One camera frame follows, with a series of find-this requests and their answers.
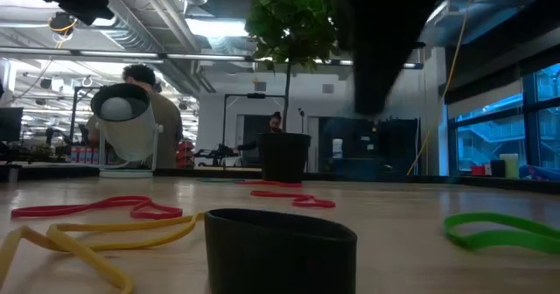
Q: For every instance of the long yellow rubber band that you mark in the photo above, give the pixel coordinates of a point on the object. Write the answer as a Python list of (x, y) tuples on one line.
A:
[(59, 235)]

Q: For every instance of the long ceiling light bar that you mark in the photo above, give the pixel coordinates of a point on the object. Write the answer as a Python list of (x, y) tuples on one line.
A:
[(205, 57)]

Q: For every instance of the blue tinted window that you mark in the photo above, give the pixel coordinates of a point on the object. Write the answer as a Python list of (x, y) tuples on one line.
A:
[(490, 145)]

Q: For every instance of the black camera stand frame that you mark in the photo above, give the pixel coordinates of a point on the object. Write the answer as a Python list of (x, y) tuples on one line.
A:
[(254, 95)]

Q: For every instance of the black cabinet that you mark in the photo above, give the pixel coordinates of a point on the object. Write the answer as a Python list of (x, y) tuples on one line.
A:
[(394, 145)]

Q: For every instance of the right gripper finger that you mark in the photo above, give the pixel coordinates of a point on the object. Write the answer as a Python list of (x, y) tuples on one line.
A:
[(364, 84), (381, 84)]

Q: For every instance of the white spotlight lamp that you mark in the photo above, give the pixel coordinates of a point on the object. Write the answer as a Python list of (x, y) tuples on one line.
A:
[(131, 141)]

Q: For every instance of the person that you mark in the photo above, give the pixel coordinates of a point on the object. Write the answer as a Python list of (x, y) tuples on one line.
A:
[(275, 121), (168, 123)]

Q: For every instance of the small black box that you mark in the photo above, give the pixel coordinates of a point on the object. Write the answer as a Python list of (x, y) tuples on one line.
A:
[(498, 168)]

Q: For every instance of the red plastic crates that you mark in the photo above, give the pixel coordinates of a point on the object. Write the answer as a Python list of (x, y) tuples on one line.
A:
[(186, 154)]

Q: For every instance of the pink box row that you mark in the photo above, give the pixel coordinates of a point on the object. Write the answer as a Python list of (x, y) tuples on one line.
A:
[(87, 155)]

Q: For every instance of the pale green cup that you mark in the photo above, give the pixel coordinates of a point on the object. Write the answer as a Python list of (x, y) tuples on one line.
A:
[(511, 165)]

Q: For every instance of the red rubber band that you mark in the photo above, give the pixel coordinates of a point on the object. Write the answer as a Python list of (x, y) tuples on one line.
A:
[(271, 193), (162, 214), (271, 183)]

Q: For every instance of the white bucket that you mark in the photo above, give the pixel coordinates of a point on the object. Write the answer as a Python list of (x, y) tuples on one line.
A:
[(337, 148)]

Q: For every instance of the potted green plant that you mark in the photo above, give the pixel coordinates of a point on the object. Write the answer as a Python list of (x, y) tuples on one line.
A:
[(283, 158)]

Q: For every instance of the black oval container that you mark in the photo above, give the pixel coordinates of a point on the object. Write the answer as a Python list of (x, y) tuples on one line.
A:
[(280, 263)]

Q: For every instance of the green rubber band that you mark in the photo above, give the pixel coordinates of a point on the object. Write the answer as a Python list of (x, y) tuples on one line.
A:
[(450, 230)]

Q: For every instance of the teal rubber band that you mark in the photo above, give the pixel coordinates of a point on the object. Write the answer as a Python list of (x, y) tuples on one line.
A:
[(219, 180)]

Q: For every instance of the small red box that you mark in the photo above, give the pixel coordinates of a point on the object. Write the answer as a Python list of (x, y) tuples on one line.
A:
[(478, 170)]

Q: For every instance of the black computer monitor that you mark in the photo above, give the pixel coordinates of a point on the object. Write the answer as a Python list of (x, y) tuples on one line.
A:
[(11, 123)]

